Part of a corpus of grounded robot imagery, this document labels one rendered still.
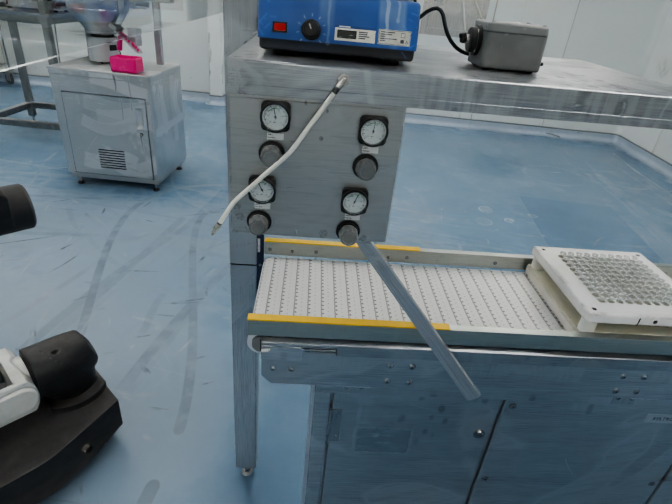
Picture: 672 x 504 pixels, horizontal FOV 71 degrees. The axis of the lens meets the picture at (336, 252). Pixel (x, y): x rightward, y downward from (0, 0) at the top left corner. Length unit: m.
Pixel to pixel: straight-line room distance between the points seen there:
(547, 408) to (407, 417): 0.29
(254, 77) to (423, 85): 0.20
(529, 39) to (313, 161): 0.33
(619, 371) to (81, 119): 3.17
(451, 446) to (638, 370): 0.40
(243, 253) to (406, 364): 0.43
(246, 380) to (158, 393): 0.63
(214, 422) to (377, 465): 0.75
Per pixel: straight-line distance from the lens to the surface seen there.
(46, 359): 1.58
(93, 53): 3.59
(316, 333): 0.80
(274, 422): 1.73
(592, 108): 0.69
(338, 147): 0.61
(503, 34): 0.72
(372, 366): 0.86
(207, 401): 1.81
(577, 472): 1.31
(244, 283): 1.10
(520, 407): 1.08
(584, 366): 0.97
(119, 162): 3.45
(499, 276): 1.09
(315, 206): 0.64
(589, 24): 6.22
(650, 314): 0.99
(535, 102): 0.65
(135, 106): 3.28
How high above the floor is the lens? 1.32
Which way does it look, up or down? 29 degrees down
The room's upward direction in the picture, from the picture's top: 6 degrees clockwise
